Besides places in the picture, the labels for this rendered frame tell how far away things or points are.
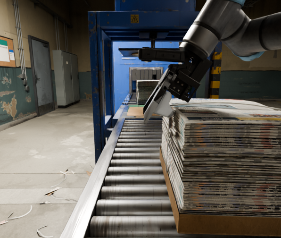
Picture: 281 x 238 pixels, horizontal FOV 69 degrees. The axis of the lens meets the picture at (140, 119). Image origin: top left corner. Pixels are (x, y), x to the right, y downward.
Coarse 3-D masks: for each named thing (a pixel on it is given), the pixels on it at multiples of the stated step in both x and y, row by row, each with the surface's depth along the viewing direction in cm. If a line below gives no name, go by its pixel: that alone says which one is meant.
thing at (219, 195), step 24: (192, 120) 36; (216, 120) 36; (240, 120) 36; (264, 120) 37; (192, 144) 36; (216, 144) 37; (240, 144) 36; (264, 144) 36; (192, 168) 37; (216, 168) 37; (240, 168) 37; (264, 168) 37; (192, 192) 37; (216, 192) 37; (240, 192) 38; (264, 192) 38; (264, 216) 39
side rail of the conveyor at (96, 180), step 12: (120, 120) 146; (120, 132) 116; (108, 144) 95; (108, 156) 81; (96, 168) 71; (108, 168) 72; (96, 180) 63; (84, 192) 56; (96, 192) 56; (84, 204) 51; (72, 216) 47; (84, 216) 47; (72, 228) 43; (84, 228) 43
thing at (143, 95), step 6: (138, 84) 223; (144, 84) 223; (150, 84) 223; (156, 84) 223; (138, 90) 224; (144, 90) 224; (150, 90) 224; (138, 96) 226; (144, 96) 226; (138, 102) 227; (144, 102) 227
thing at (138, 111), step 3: (129, 108) 199; (132, 108) 200; (135, 108) 200; (138, 108) 200; (141, 108) 200; (129, 111) 181; (132, 111) 181; (135, 111) 181; (138, 111) 181; (141, 111) 181; (129, 114) 168; (132, 114) 168; (135, 114) 168; (138, 114) 168; (141, 114) 168; (153, 114) 168; (156, 114) 168
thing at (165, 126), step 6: (174, 102) 59; (180, 102) 60; (186, 102) 60; (240, 102) 62; (246, 102) 62; (252, 102) 63; (162, 126) 71; (162, 138) 72; (162, 144) 72; (162, 150) 71; (162, 156) 69
